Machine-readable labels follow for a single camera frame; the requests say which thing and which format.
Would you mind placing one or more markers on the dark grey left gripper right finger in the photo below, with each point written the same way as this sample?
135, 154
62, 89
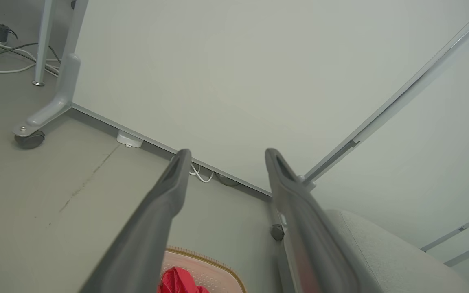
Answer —
312, 244

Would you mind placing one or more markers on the large white partition panel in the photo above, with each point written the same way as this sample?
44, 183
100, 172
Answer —
238, 73

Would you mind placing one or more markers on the beige perforated laundry basket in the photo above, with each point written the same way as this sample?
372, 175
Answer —
214, 270

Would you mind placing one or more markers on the grey fabric sofa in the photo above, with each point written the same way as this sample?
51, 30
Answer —
389, 260

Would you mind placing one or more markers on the black caster wheel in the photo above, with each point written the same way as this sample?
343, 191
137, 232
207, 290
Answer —
277, 232
29, 140

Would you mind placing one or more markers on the small white floor box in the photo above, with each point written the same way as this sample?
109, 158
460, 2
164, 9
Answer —
129, 139

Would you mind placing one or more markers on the red and white garment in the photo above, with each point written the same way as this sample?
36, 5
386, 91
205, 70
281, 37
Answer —
177, 283

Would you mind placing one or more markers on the thin grey table leg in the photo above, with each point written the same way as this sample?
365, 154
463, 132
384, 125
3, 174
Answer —
43, 40

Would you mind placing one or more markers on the grey partition leg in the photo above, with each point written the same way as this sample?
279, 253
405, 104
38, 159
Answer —
65, 81
276, 213

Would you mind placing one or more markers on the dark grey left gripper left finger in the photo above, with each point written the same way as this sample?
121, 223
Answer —
145, 244

